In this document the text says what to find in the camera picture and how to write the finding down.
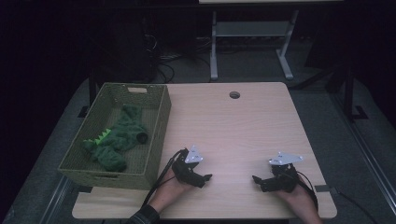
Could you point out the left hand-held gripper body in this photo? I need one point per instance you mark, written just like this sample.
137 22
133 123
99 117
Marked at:
185 172

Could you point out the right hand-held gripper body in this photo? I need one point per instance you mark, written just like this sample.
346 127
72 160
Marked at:
281 180

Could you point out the green woven basket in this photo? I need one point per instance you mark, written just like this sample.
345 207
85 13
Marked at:
124 174

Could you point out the green plush dinosaur costume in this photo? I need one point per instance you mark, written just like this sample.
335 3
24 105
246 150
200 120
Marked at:
121 137

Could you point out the person's left hand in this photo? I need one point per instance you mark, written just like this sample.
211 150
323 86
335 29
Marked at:
174 189

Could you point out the person's right hand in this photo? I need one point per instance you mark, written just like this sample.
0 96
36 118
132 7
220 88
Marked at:
295 197

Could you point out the grey tape strip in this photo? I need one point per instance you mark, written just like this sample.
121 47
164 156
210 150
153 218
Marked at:
322 188

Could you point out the dark computer tower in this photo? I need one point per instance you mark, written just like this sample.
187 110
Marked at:
130 46

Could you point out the grey metal stand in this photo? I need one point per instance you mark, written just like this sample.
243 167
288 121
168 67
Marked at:
249 29

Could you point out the metal floor rail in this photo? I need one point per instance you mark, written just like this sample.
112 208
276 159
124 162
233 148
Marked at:
367 155
54 199

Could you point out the black frame post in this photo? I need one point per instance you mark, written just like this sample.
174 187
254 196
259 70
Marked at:
349 93

